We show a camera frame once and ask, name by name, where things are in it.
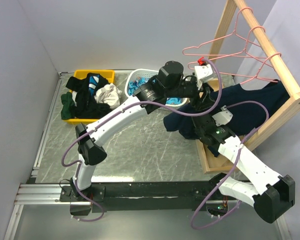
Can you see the wooden clothes rack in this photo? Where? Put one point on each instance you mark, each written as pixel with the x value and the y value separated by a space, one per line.
pixel 259 49

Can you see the pink wire hanger front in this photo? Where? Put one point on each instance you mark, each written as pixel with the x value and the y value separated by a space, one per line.
pixel 257 69

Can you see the blue shark print cloth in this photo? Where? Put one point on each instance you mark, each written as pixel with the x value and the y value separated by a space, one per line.
pixel 133 85

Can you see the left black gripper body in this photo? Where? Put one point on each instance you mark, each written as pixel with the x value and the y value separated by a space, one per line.
pixel 187 89

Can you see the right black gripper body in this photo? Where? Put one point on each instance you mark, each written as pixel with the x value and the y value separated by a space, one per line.
pixel 200 134

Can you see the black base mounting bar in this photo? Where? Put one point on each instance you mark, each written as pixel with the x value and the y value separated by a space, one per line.
pixel 135 196

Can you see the dark green garment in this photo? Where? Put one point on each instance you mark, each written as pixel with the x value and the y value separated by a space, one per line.
pixel 68 106

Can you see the yellow plastic bin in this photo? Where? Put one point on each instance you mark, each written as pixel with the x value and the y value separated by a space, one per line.
pixel 81 74

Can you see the white crumpled garment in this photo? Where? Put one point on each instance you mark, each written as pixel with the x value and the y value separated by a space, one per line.
pixel 109 94

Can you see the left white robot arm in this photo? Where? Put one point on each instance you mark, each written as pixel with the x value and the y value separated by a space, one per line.
pixel 169 82

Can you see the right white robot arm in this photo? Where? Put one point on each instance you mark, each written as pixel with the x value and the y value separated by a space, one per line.
pixel 268 192

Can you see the navy blue t shirt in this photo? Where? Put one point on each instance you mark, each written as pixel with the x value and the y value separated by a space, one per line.
pixel 246 116

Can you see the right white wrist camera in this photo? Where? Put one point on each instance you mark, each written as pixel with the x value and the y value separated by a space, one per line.
pixel 223 117

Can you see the black garment with blue print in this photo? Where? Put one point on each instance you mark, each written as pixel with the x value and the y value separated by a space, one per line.
pixel 85 105

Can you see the white plastic basket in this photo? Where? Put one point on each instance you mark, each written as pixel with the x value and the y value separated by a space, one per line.
pixel 147 73

